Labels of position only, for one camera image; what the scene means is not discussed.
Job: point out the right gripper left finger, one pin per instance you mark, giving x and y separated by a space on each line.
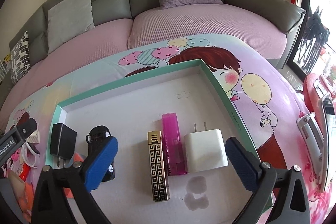
50 201

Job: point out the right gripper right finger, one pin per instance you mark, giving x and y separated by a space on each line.
260 178

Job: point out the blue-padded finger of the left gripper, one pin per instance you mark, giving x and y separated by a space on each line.
21 132

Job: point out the white hair claw clip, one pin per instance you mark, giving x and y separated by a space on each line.
34 138

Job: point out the red white glue bottle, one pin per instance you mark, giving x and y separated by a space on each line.
24 172

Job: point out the white smart wristband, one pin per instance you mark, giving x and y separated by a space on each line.
30 154

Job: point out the black USB power adapter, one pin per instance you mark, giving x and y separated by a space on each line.
62 146

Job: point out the white USB power adapter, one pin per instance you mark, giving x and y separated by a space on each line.
205 150

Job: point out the magenta translucent lighter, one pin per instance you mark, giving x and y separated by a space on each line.
172 145

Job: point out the orange carrot knife toy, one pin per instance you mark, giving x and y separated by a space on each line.
26 200

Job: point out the black white patterned cushion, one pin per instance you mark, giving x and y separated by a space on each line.
20 58

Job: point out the cartoon print blanket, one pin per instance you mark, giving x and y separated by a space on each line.
266 103

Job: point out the pink child chair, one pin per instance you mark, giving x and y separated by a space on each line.
318 127

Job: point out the pink sofa seat cover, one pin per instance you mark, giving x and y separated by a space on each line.
149 27

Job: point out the light grey cushion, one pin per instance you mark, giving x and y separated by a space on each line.
68 19

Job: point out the teal-edged white cardboard tray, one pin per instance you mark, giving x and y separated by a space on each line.
133 106

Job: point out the grey sofa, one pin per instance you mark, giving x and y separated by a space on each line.
284 15

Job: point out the black metal rack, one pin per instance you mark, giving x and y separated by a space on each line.
315 37

